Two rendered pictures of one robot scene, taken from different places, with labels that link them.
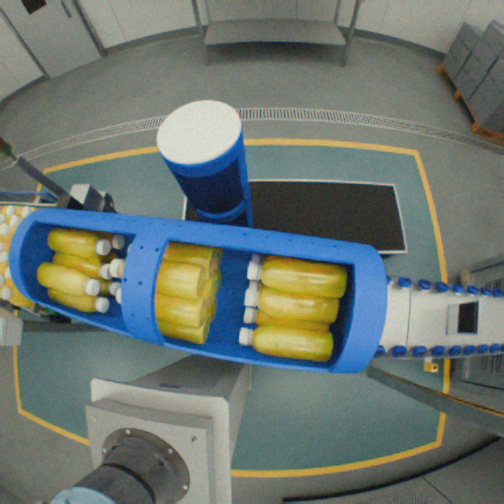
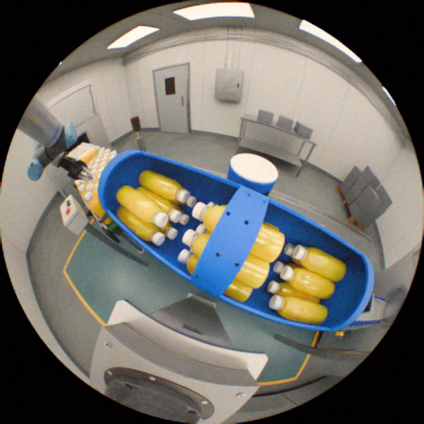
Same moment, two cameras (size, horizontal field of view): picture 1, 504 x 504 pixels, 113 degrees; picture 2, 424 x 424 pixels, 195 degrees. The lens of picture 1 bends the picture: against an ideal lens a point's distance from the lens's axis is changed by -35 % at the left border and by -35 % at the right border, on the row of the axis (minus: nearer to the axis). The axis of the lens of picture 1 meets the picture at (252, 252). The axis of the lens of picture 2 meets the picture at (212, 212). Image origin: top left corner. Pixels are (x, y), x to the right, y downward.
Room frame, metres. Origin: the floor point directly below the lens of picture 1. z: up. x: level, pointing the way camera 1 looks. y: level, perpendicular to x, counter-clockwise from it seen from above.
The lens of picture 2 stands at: (-0.02, 0.24, 1.39)
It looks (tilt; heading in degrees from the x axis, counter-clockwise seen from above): 55 degrees down; 7
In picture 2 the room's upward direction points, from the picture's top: 5 degrees clockwise
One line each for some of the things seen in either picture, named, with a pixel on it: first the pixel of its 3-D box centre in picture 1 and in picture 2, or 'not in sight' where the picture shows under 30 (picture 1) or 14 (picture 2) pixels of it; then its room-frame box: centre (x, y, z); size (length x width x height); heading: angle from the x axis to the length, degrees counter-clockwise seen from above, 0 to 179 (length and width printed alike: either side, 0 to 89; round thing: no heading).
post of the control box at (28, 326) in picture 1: (82, 328); (123, 251); (0.05, 0.96, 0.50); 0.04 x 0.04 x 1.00; 72
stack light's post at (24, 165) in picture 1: (82, 207); (156, 188); (0.73, 0.92, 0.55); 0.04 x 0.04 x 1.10; 72
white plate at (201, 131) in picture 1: (197, 129); (255, 166); (0.59, 0.10, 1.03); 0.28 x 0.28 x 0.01
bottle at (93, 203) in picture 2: (26, 297); (99, 208); (0.15, 0.83, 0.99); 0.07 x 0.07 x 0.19
